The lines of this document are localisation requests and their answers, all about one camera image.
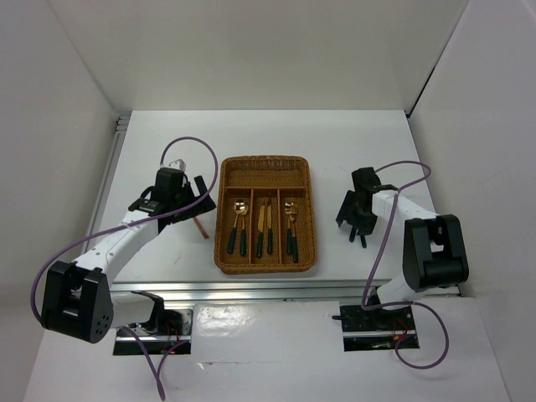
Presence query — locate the gold knife green handle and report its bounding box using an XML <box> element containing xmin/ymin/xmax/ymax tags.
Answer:
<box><xmin>266</xmin><ymin>199</ymin><xmax>273</xmax><ymax>255</ymax></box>
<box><xmin>256</xmin><ymin>204</ymin><xmax>265</xmax><ymax>258</ymax></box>

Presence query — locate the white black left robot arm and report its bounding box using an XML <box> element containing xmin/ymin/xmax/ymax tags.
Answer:
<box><xmin>39</xmin><ymin>167</ymin><xmax>216</xmax><ymax>343</ymax></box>

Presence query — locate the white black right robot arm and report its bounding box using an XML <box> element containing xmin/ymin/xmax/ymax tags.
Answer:
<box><xmin>336</xmin><ymin>167</ymin><xmax>469</xmax><ymax>328</ymax></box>

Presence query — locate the brown wicker cutlery tray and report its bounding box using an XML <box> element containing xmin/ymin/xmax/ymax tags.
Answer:
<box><xmin>214</xmin><ymin>156</ymin><xmax>317</xmax><ymax>276</ymax></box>

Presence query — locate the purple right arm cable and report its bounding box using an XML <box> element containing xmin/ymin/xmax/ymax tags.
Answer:
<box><xmin>360</xmin><ymin>161</ymin><xmax>451</xmax><ymax>369</ymax></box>

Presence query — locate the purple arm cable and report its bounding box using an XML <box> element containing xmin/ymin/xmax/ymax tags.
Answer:
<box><xmin>29</xmin><ymin>137</ymin><xmax>221</xmax><ymax>402</ymax></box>
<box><xmin>360</xmin><ymin>161</ymin><xmax>451</xmax><ymax>369</ymax></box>

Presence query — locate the aluminium frame rail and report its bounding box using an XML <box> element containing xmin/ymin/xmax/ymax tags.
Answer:
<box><xmin>66</xmin><ymin>112</ymin><xmax>466</xmax><ymax>305</ymax></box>

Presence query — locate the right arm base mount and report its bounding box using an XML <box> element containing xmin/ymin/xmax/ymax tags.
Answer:
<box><xmin>332</xmin><ymin>305</ymin><xmax>420</xmax><ymax>352</ymax></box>

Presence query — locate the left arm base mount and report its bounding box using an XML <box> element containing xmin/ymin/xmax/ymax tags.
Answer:
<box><xmin>112</xmin><ymin>291</ymin><xmax>193</xmax><ymax>356</ymax></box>

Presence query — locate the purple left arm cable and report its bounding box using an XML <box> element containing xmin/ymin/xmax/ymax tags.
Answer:
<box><xmin>29</xmin><ymin>137</ymin><xmax>221</xmax><ymax>402</ymax></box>

